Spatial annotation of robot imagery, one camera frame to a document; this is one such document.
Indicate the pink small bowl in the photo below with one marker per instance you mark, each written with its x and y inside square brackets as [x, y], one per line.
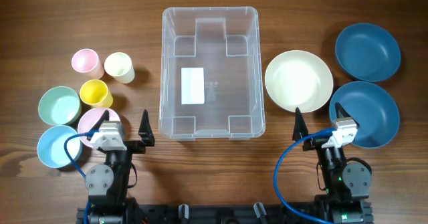
[88, 120]

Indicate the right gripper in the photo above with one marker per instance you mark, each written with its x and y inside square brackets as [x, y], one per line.
[316, 144]

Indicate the clear plastic storage container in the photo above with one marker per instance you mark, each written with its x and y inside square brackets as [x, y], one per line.
[225, 42]

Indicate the cream tall cup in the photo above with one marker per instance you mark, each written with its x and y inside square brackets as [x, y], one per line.
[119, 66]

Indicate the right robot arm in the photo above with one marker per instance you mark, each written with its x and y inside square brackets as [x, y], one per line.
[346, 180]

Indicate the cream white bowl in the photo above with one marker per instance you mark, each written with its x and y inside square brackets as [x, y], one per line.
[299, 79]

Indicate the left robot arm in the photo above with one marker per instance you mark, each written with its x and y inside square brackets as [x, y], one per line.
[108, 183]

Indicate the white label in container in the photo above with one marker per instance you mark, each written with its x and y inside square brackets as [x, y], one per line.
[192, 86]

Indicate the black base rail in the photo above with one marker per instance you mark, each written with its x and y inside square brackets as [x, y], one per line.
[256, 213]

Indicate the yellow tall cup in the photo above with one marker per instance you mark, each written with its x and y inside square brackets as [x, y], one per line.
[96, 94]

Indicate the pink tall cup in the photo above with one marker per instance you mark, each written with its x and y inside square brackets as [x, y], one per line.
[87, 62]

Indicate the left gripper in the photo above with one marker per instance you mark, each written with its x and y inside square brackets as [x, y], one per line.
[130, 145]

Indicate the light blue small bowl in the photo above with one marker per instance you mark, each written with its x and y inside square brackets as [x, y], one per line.
[50, 148]

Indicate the mint green small bowl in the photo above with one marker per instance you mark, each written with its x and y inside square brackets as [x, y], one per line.
[60, 106]

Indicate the dark blue bowl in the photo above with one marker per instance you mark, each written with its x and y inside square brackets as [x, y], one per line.
[373, 108]
[367, 52]

